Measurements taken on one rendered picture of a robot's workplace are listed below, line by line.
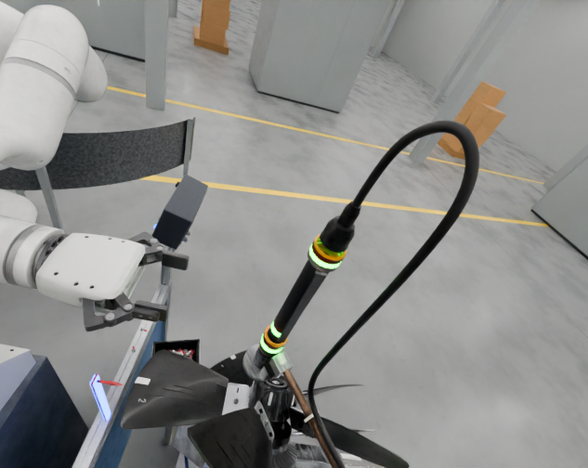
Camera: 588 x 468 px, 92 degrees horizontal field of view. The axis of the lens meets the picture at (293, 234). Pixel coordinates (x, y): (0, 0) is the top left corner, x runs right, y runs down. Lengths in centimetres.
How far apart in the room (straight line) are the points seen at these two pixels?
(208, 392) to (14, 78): 74
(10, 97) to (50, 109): 4
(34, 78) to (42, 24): 10
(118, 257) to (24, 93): 27
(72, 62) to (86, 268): 35
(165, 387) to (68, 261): 50
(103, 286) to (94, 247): 7
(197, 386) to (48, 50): 76
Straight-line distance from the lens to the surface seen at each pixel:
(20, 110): 57
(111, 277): 45
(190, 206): 122
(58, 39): 65
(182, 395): 88
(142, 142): 233
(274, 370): 57
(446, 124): 26
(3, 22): 82
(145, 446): 207
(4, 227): 50
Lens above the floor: 203
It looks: 40 degrees down
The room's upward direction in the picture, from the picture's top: 25 degrees clockwise
